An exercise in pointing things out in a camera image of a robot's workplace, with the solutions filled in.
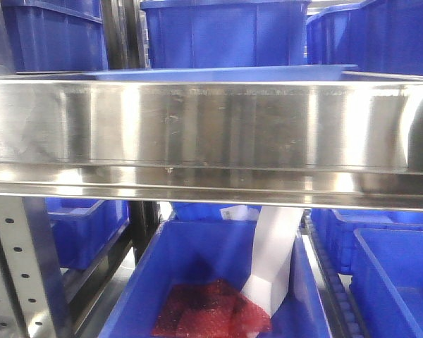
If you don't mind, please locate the blue plastic tray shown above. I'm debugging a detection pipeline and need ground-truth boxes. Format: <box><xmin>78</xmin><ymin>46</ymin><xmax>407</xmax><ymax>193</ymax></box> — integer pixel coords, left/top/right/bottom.
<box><xmin>83</xmin><ymin>64</ymin><xmax>359</xmax><ymax>82</ymax></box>

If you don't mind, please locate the stainless steel shelf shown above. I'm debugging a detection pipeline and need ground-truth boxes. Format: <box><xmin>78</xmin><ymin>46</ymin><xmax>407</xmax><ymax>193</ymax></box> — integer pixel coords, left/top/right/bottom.
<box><xmin>0</xmin><ymin>66</ymin><xmax>423</xmax><ymax>211</ymax></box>

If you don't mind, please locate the blue bin lower middle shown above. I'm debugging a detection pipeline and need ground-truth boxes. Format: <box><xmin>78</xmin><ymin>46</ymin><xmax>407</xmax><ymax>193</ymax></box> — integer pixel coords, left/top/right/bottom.
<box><xmin>100</xmin><ymin>219</ymin><xmax>331</xmax><ymax>337</ymax></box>

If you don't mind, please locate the blue bin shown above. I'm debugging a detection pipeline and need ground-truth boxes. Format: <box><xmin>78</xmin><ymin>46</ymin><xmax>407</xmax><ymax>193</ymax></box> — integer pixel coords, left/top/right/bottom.
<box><xmin>311</xmin><ymin>208</ymin><xmax>423</xmax><ymax>275</ymax></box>
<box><xmin>306</xmin><ymin>1</ymin><xmax>423</xmax><ymax>75</ymax></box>
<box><xmin>100</xmin><ymin>219</ymin><xmax>331</xmax><ymax>337</ymax></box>
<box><xmin>1</xmin><ymin>1</ymin><xmax>108</xmax><ymax>72</ymax></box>
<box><xmin>45</xmin><ymin>197</ymin><xmax>129</xmax><ymax>270</ymax></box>
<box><xmin>350</xmin><ymin>229</ymin><xmax>423</xmax><ymax>337</ymax></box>
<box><xmin>140</xmin><ymin>1</ymin><xmax>309</xmax><ymax>68</ymax></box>

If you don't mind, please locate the white paper sheet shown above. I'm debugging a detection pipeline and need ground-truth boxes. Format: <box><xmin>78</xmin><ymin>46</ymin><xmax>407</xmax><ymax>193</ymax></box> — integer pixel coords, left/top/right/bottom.
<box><xmin>241</xmin><ymin>206</ymin><xmax>304</xmax><ymax>316</ymax></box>

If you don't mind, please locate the blue bin lower far right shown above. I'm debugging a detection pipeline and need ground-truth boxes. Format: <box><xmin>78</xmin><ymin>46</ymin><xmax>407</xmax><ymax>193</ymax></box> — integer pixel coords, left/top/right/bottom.
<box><xmin>311</xmin><ymin>208</ymin><xmax>423</xmax><ymax>275</ymax></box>

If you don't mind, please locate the blue bin lower left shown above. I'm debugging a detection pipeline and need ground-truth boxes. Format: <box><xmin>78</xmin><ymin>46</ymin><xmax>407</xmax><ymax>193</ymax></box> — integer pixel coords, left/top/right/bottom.
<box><xmin>45</xmin><ymin>197</ymin><xmax>129</xmax><ymax>270</ymax></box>

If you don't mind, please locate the blue bin upper middle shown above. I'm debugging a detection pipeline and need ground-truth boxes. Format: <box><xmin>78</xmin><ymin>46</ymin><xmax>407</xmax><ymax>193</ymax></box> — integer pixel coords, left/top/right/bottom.
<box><xmin>140</xmin><ymin>1</ymin><xmax>309</xmax><ymax>68</ymax></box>

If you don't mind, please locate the blue bin upper left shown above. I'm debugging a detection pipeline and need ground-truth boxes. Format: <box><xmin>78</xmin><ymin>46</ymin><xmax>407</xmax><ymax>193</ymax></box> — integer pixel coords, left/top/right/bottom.
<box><xmin>1</xmin><ymin>1</ymin><xmax>108</xmax><ymax>72</ymax></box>

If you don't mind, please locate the blue bin upper right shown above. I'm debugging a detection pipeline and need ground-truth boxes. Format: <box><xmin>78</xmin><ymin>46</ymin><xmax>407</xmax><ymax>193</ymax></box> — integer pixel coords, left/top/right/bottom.
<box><xmin>306</xmin><ymin>1</ymin><xmax>423</xmax><ymax>75</ymax></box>

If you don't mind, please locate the perforated grey shelf post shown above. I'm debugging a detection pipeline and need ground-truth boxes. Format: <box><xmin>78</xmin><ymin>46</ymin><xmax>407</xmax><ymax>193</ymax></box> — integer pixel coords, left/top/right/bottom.
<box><xmin>0</xmin><ymin>196</ymin><xmax>74</xmax><ymax>337</ymax></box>

